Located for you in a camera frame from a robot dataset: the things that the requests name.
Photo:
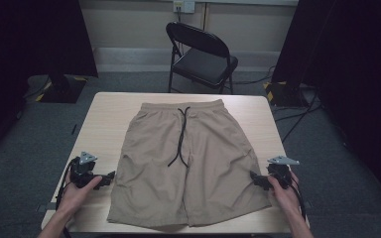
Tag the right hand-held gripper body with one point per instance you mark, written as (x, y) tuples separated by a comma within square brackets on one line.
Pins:
[(279, 173)]

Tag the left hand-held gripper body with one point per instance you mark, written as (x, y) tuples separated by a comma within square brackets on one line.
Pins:
[(81, 172)]

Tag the beige shorts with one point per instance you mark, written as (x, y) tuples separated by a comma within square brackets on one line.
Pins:
[(191, 165)]

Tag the person's right hand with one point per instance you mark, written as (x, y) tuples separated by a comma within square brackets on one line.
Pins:
[(284, 196)]

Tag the person's left hand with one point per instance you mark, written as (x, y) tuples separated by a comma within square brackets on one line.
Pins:
[(74, 196)]

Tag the small black floor strip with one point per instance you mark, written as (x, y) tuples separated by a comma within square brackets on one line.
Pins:
[(74, 129)]

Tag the black yellow striped box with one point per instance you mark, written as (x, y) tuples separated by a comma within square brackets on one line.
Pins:
[(282, 94)]

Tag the black stand base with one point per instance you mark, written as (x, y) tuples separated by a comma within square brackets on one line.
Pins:
[(63, 91)]

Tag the dark curtain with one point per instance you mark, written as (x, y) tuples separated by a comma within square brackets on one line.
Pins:
[(29, 49), (354, 82)]

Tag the black folding chair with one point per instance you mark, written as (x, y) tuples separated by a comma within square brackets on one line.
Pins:
[(205, 62)]

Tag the white wall socket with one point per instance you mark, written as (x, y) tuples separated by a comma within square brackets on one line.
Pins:
[(184, 6)]

